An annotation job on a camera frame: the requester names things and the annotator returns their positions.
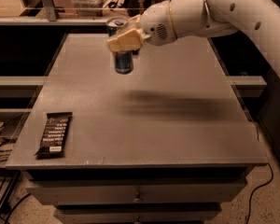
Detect grey metal railing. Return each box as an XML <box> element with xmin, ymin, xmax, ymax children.
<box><xmin>0</xmin><ymin>0</ymin><xmax>128</xmax><ymax>27</ymax></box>

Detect black cables on left floor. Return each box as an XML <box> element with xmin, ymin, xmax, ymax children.
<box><xmin>0</xmin><ymin>115</ymin><xmax>32</xmax><ymax>224</ymax></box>

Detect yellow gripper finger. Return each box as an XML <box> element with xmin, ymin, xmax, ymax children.
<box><xmin>128</xmin><ymin>14</ymin><xmax>141</xmax><ymax>28</ymax></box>
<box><xmin>106</xmin><ymin>28</ymin><xmax>151</xmax><ymax>52</ymax></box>

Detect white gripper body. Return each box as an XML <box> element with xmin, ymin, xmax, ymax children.
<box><xmin>140</xmin><ymin>0</ymin><xmax>176</xmax><ymax>46</ymax></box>

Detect round drawer knob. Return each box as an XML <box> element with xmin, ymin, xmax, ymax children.
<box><xmin>133</xmin><ymin>193</ymin><xmax>143</xmax><ymax>203</ymax></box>

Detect grey drawer cabinet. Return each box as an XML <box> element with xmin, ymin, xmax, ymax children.
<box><xmin>7</xmin><ymin>34</ymin><xmax>267</xmax><ymax>224</ymax></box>

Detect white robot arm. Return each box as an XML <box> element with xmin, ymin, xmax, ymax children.
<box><xmin>107</xmin><ymin>0</ymin><xmax>280</xmax><ymax>78</ymax></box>

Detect black cable on right floor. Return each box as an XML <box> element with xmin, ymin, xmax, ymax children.
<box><xmin>244</xmin><ymin>162</ymin><xmax>274</xmax><ymax>224</ymax></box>

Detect black rxbar chocolate bar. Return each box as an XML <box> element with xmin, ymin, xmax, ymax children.
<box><xmin>35</xmin><ymin>112</ymin><xmax>73</xmax><ymax>159</ymax></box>

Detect redbull can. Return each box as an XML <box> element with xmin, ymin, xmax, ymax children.
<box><xmin>106</xmin><ymin>17</ymin><xmax>133</xmax><ymax>75</ymax></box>

